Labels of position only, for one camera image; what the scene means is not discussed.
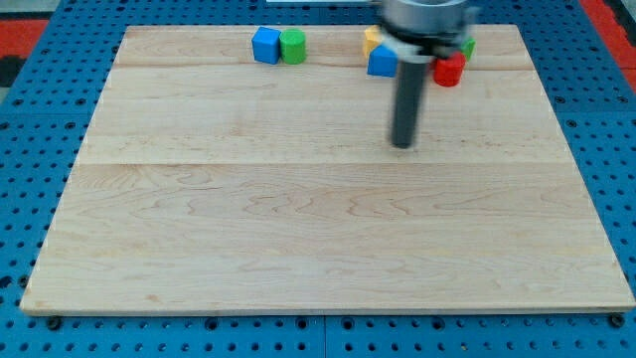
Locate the green block behind rod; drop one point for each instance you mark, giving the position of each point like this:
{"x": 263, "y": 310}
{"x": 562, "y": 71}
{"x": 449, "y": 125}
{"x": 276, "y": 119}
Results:
{"x": 467, "y": 48}

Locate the light wooden board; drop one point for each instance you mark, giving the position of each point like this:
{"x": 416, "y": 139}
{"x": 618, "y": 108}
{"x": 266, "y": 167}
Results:
{"x": 210, "y": 184}

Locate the green cylinder block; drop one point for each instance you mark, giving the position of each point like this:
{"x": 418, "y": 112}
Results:
{"x": 292, "y": 46}

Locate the blue pentagon block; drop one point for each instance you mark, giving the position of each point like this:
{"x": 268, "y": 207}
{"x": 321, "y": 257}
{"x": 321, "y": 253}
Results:
{"x": 382, "y": 62}

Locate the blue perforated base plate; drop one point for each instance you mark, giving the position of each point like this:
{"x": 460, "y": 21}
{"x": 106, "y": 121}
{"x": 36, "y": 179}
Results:
{"x": 45, "y": 114}

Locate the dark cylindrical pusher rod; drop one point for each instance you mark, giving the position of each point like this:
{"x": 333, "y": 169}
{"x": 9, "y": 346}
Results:
{"x": 410, "y": 80}

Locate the blue cube block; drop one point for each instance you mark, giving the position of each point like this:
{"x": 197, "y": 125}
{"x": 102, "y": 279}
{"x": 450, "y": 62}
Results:
{"x": 266, "y": 45}

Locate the red hexagon block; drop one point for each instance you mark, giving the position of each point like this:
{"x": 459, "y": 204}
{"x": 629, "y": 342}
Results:
{"x": 448, "y": 72}

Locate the yellow block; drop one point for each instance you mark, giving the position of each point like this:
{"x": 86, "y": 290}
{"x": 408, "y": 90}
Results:
{"x": 372, "y": 39}

